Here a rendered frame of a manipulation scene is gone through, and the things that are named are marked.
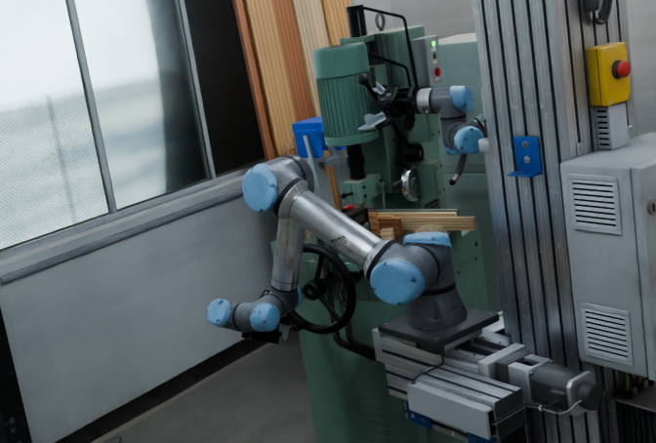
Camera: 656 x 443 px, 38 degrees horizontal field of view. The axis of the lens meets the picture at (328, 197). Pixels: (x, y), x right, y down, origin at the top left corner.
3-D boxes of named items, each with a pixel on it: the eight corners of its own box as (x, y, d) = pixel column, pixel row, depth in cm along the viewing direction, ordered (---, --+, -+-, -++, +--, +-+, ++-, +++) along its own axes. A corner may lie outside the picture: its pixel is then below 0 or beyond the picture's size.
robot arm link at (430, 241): (464, 275, 241) (457, 224, 239) (441, 293, 230) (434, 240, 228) (422, 274, 248) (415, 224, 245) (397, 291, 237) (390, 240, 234)
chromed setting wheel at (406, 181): (401, 206, 310) (396, 170, 307) (418, 196, 320) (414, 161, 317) (409, 206, 308) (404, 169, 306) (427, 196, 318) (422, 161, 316)
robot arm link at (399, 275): (448, 261, 229) (277, 146, 247) (421, 281, 217) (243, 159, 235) (429, 298, 234) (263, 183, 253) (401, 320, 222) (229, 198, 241)
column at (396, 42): (366, 241, 334) (336, 38, 319) (395, 223, 352) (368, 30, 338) (423, 242, 322) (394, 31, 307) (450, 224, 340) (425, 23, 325)
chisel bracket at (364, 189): (345, 208, 307) (341, 182, 306) (366, 197, 319) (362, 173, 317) (364, 208, 303) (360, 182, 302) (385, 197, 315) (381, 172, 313)
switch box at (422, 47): (415, 87, 319) (408, 40, 315) (428, 83, 327) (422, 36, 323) (431, 86, 315) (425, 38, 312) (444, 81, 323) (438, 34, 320)
